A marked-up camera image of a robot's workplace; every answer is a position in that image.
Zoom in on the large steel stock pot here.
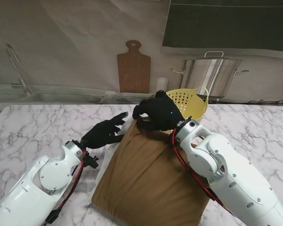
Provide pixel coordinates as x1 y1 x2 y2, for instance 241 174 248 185
171 51 250 98

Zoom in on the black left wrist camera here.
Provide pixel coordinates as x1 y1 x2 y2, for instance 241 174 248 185
84 154 100 170

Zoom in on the chrome kitchen faucet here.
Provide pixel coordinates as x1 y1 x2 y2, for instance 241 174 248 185
6 42 31 95

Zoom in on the brown wooden cutting board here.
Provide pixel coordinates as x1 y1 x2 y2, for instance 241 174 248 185
117 40 151 94

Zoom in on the white pillar candle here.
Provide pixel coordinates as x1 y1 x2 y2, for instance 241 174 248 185
157 77 168 94

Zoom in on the brown pillowcase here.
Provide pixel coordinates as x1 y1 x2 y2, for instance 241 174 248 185
91 117 210 226

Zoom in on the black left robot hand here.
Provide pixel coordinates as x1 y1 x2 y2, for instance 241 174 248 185
81 112 129 149

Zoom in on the black stove grate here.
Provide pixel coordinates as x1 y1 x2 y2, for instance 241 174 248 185
247 98 283 105

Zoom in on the red black right arm cable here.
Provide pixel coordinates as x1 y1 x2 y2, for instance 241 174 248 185
171 131 236 216

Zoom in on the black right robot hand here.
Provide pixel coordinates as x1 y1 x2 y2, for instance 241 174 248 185
132 89 191 132

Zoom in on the steel kitchen sink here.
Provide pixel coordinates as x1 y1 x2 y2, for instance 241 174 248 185
0 90 107 104

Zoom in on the white pillow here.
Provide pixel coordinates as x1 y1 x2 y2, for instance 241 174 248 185
88 117 133 208

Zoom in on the yellow perforated laundry basket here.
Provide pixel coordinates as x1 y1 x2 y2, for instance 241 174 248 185
165 86 209 134

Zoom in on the red black left arm cable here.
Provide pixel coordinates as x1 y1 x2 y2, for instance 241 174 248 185
43 147 89 224

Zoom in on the dark range hood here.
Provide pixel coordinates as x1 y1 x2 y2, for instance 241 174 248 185
162 0 283 51

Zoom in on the red black arm cable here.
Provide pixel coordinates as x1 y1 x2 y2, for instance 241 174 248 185
43 147 89 224
171 131 236 216

